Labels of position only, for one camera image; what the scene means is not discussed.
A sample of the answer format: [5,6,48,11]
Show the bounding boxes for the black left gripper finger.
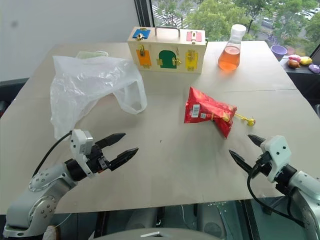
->
[108,147,140,172]
[95,132,127,151]

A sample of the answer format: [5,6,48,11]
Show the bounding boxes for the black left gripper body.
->
[87,143,112,175]

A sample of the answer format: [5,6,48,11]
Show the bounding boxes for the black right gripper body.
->
[250,151,274,176]

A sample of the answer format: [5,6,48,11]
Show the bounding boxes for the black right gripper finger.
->
[228,149,256,174]
[247,134,267,151]

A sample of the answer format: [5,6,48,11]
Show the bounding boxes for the red snack packet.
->
[183,86,238,140]

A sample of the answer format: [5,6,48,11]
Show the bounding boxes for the white translucent plastic bag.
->
[49,55,148,141]

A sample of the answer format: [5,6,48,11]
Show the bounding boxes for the black side table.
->
[279,44,320,107]

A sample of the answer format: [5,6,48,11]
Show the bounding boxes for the white cloth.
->
[42,224,61,240]

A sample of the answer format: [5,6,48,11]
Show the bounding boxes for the flask with orange liquid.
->
[217,23,247,72]

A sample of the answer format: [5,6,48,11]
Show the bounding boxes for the purple bowl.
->
[270,44,289,62]

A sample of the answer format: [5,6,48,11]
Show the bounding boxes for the wooden lock box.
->
[127,25,209,76]

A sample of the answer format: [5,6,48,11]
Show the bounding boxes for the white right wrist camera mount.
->
[259,135,293,184]

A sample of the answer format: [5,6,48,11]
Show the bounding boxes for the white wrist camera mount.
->
[259,135,293,184]
[69,129,95,179]

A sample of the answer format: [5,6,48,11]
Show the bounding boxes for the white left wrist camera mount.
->
[69,129,95,179]

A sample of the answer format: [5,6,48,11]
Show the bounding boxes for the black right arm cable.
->
[246,158,306,227]

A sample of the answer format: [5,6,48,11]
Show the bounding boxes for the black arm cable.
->
[32,130,74,179]
[246,158,306,227]

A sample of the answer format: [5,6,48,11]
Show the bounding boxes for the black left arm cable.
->
[32,130,74,179]

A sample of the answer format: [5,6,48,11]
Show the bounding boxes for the dark window frame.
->
[133,0,156,29]

